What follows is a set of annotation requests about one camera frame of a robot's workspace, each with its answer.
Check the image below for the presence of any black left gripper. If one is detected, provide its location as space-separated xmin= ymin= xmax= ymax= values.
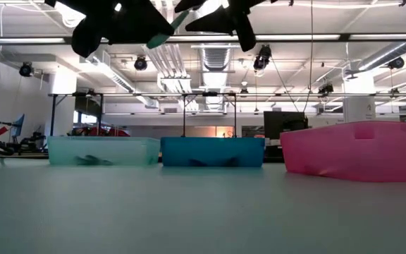
xmin=44 ymin=0 xmax=176 ymax=59

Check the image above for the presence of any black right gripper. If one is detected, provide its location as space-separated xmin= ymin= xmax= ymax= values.
xmin=173 ymin=0 xmax=278 ymax=53

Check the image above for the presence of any black ceiling spotlight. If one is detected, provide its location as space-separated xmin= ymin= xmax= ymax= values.
xmin=317 ymin=83 xmax=334 ymax=96
xmin=134 ymin=55 xmax=148 ymax=71
xmin=18 ymin=61 xmax=35 ymax=78
xmin=253 ymin=44 xmax=273 ymax=71
xmin=388 ymin=56 xmax=405 ymax=70

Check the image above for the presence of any red distant object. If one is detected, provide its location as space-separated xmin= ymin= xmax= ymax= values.
xmin=70 ymin=125 xmax=132 ymax=138

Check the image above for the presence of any translucent light teal bin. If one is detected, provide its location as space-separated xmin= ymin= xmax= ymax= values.
xmin=47 ymin=135 xmax=161 ymax=167

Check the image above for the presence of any dark blue plastic bin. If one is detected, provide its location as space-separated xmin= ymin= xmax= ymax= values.
xmin=159 ymin=136 xmax=266 ymax=168

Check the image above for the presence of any black distant monitor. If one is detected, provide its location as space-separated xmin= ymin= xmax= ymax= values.
xmin=263 ymin=111 xmax=309 ymax=139

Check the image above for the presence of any distant blue screen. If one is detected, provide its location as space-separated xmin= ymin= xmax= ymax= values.
xmin=11 ymin=114 xmax=26 ymax=138

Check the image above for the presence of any pink plastic bin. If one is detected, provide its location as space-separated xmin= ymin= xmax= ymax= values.
xmin=279 ymin=121 xmax=406 ymax=183

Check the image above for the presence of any green table mat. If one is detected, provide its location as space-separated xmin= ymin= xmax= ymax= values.
xmin=0 ymin=157 xmax=406 ymax=254

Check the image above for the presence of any silver ventilation duct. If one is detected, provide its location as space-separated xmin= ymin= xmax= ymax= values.
xmin=194 ymin=0 xmax=243 ymax=91
xmin=343 ymin=40 xmax=406 ymax=80

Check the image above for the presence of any black distant rig frame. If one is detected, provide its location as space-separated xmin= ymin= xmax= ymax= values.
xmin=49 ymin=92 xmax=104 ymax=137
xmin=180 ymin=91 xmax=238 ymax=138

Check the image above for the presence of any hanging black cable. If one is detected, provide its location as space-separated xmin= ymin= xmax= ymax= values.
xmin=303 ymin=0 xmax=315 ymax=114

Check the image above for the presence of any black overhead frame bar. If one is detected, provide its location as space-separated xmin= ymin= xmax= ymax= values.
xmin=0 ymin=33 xmax=406 ymax=45

